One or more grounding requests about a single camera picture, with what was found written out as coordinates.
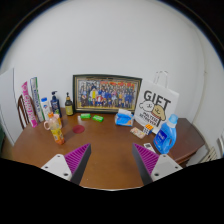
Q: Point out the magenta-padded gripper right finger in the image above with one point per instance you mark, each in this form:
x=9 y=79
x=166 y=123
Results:
x=146 y=159

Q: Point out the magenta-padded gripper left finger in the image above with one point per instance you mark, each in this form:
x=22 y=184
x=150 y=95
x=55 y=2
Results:
x=77 y=159

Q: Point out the orange-capped clear drink bottle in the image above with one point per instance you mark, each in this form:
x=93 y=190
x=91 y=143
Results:
x=58 y=134

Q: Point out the small white remote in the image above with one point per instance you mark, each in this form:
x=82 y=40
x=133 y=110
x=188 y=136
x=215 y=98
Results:
x=149 y=147

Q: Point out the small printed snack packet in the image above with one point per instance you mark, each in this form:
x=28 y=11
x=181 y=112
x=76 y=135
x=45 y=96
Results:
x=137 y=132

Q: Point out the blue detergent bottle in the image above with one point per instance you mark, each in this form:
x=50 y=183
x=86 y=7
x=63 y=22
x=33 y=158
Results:
x=165 y=136

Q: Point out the flat round red coaster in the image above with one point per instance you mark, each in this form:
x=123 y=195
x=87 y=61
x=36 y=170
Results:
x=78 y=129

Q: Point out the small puzzle cube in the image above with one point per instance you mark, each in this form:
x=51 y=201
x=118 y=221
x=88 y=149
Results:
x=148 y=129

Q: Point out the small green pack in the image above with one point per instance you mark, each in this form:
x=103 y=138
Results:
x=98 y=118
x=85 y=116

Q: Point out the pink printed mug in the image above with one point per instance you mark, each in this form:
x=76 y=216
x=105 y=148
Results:
x=50 y=124

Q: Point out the blue tissue pack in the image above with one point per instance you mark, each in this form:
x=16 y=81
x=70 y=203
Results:
x=124 y=119

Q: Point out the brown yellow-label pump bottle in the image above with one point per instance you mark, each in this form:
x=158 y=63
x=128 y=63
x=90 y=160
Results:
x=69 y=108

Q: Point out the white paper gift bag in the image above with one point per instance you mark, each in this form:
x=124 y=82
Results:
x=156 y=103

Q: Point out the dark blue pump bottle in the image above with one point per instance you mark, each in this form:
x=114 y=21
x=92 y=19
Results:
x=55 y=106

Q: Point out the white blue-capped wash bottle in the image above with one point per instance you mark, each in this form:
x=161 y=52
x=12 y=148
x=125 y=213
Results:
x=45 y=108

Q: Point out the long pink printed box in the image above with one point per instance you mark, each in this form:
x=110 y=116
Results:
x=29 y=106

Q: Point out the long white green box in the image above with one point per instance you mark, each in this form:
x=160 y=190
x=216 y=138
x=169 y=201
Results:
x=36 y=100

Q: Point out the framed group photo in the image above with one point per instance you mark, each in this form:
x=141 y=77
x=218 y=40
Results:
x=106 y=93

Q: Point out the white flat board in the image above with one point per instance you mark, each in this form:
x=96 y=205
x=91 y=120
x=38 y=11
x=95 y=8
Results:
x=7 y=106

